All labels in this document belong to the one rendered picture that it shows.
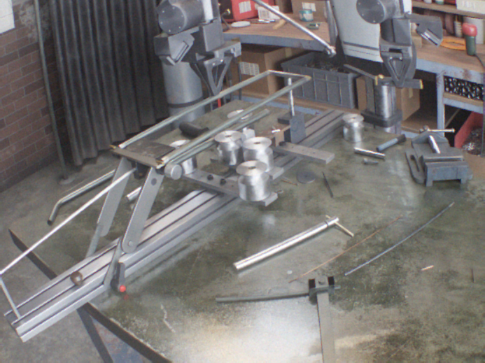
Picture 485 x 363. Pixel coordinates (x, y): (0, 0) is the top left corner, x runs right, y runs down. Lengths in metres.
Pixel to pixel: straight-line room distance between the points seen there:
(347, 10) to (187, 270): 0.84
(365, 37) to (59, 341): 1.63
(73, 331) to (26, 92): 2.01
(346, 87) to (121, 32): 1.69
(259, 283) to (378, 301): 0.18
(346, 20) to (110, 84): 2.37
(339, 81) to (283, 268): 1.77
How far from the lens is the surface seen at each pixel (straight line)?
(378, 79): 0.98
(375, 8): 0.84
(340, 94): 2.48
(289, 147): 1.02
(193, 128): 1.22
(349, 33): 1.38
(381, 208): 0.89
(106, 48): 3.44
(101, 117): 3.47
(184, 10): 0.83
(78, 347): 2.01
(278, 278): 0.75
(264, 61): 2.67
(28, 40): 3.55
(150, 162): 0.75
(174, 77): 2.80
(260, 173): 0.83
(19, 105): 3.57
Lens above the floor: 1.35
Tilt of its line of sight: 27 degrees down
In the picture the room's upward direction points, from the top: 7 degrees counter-clockwise
